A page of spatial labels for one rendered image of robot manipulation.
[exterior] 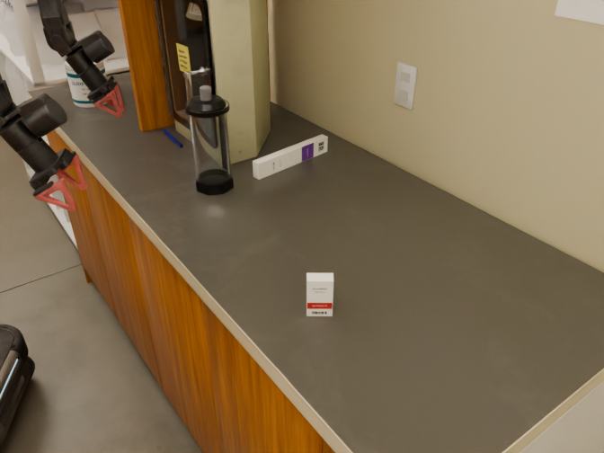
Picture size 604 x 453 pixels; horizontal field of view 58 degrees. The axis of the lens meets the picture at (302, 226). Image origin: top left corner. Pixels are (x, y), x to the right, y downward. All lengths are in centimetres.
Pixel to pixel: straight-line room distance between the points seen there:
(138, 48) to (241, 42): 40
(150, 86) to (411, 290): 109
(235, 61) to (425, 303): 80
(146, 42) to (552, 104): 115
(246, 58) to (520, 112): 70
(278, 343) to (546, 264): 61
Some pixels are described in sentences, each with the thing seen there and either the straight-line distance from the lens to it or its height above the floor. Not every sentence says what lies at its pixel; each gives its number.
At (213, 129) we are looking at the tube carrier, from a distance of 135.
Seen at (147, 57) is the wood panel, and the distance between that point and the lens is 180.
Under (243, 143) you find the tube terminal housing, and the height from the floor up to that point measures 99.
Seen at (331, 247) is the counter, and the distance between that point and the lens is 121.
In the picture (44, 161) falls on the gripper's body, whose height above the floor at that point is 114.
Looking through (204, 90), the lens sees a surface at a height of 121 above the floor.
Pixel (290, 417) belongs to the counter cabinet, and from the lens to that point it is 107.
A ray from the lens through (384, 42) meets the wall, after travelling 158.
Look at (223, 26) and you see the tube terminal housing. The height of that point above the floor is 132.
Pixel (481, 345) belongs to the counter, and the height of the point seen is 94.
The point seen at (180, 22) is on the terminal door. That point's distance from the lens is 158.
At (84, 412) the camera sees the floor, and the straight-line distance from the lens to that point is 223.
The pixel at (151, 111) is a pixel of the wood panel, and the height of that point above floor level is 100.
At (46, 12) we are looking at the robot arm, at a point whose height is 134.
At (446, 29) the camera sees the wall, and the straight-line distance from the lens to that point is 142.
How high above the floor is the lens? 164
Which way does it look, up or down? 33 degrees down
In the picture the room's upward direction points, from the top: straight up
